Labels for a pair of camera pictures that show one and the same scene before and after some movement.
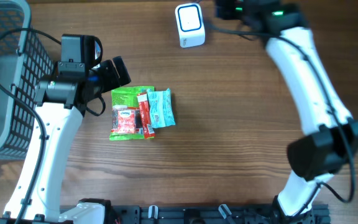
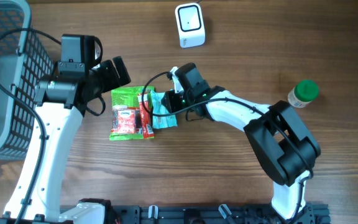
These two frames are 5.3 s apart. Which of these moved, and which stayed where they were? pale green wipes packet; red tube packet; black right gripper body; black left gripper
Moved: black right gripper body
Stayed: pale green wipes packet; red tube packet; black left gripper
